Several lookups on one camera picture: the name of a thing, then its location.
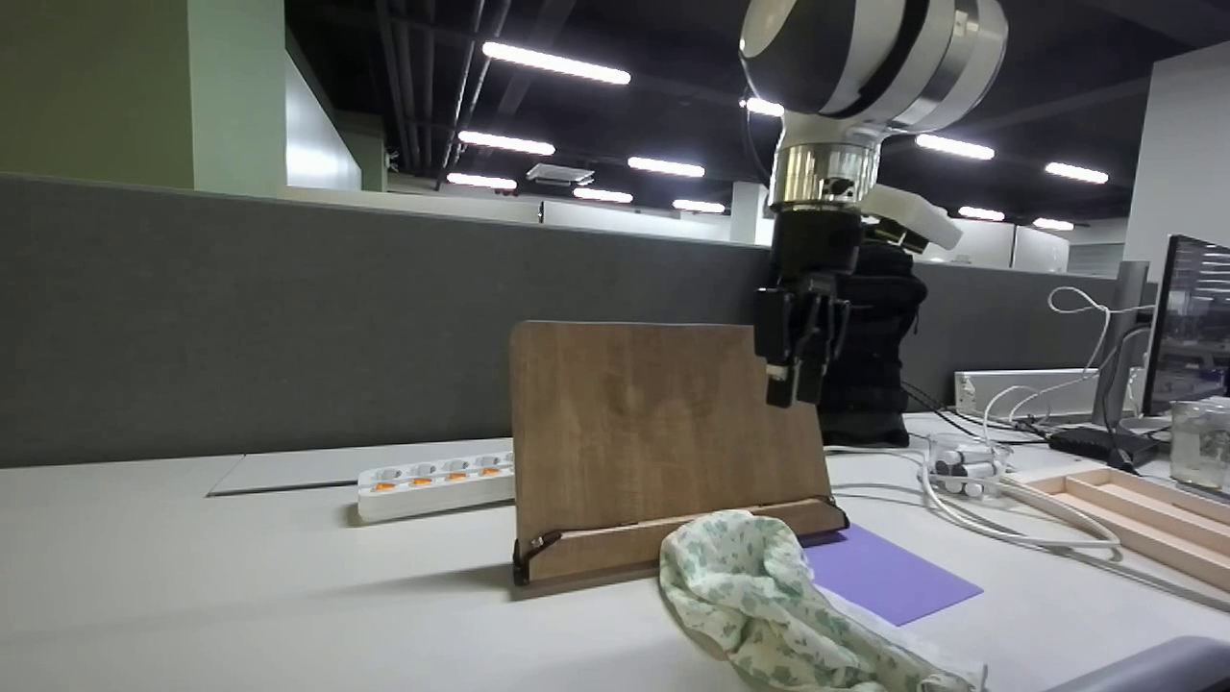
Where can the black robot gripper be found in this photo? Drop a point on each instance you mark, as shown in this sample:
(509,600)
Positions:
(799,314)

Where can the light green patterned cloth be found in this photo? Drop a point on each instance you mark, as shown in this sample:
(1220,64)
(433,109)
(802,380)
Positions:
(738,587)

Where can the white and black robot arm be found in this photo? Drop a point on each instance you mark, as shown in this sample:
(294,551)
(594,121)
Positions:
(847,75)

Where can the wooden book stand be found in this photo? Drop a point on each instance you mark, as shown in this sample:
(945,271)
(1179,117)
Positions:
(624,431)

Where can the white adapter plugs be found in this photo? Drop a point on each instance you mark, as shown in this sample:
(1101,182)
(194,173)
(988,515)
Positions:
(965,472)

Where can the purple paper sheet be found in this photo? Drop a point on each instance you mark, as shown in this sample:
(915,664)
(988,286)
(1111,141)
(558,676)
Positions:
(884,577)

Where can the white box device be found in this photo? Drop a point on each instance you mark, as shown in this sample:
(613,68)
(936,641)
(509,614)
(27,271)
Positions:
(1023,395)

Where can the black computer monitor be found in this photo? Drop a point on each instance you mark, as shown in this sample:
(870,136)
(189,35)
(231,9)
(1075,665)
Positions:
(1191,349)

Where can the white power strip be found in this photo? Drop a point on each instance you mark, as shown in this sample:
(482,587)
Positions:
(430,485)

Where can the grey desk partition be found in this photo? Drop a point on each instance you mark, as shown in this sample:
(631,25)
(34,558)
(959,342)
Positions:
(168,323)

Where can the wooden tray frame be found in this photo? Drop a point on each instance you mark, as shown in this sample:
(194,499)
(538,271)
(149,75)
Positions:
(1165,523)

